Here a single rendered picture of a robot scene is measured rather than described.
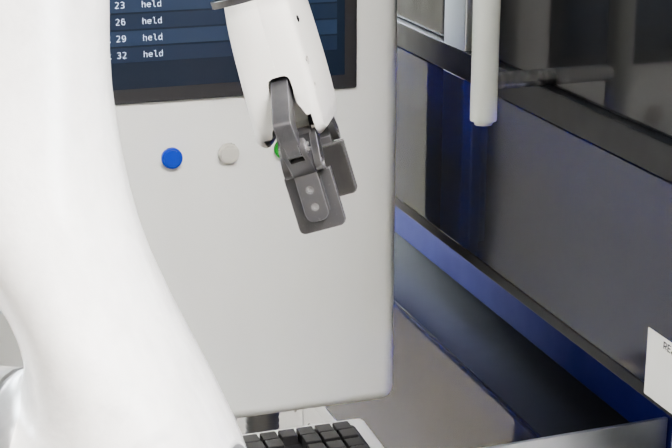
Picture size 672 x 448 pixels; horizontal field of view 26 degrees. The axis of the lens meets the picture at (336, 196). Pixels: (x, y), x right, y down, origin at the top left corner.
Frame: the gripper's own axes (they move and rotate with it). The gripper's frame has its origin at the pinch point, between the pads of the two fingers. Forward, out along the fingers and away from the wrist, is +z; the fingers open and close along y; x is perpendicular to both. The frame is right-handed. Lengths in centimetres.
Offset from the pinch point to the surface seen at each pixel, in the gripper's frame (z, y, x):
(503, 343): 34, -61, 5
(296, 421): 55, -110, -33
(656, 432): 36, -30, 18
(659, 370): 24.7, -17.0, 19.7
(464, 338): 33, -62, 0
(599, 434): 33.6, -27.5, 13.2
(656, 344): 22.7, -17.5, 20.0
